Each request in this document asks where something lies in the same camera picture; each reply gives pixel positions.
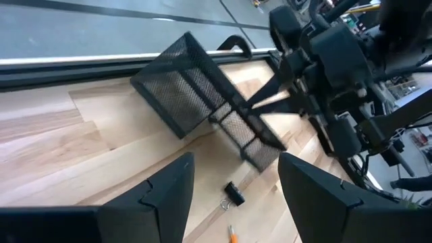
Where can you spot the black table frame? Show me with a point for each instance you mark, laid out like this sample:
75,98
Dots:
67,72

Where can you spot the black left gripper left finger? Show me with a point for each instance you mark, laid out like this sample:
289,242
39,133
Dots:
141,216

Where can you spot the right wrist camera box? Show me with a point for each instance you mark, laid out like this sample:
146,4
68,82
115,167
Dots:
344,136

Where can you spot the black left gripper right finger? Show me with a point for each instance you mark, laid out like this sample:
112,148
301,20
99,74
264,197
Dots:
330,216

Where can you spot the small green potted plant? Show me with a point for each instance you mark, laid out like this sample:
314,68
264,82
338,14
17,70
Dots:
411,202

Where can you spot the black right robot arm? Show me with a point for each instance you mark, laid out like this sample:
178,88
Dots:
405,20

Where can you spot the black binder clip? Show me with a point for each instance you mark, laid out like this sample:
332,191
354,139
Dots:
234,193

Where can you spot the orange pencil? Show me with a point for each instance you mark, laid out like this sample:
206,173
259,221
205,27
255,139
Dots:
233,237

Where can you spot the black mesh desk organizer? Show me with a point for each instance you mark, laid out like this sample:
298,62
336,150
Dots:
175,91

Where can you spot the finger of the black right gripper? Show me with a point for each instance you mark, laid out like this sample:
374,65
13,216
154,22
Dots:
280,109
268,91

